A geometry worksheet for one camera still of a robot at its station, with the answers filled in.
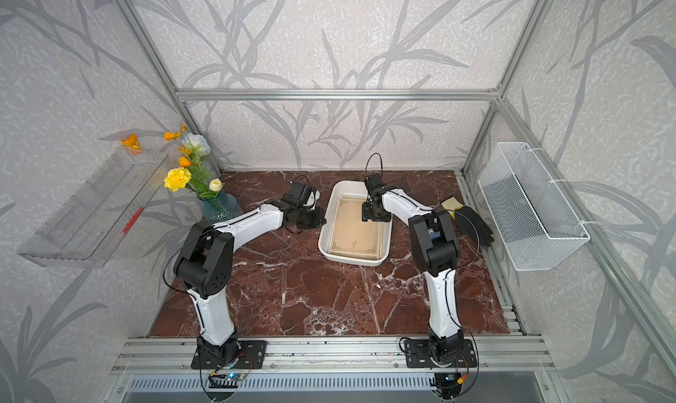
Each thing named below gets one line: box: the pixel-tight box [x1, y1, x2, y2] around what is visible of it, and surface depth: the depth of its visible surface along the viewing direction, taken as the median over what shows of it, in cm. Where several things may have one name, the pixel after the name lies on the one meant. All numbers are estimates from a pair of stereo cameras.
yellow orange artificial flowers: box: [120, 123, 226, 199], surface depth 82 cm
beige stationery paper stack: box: [328, 193, 384, 261], surface depth 101 cm
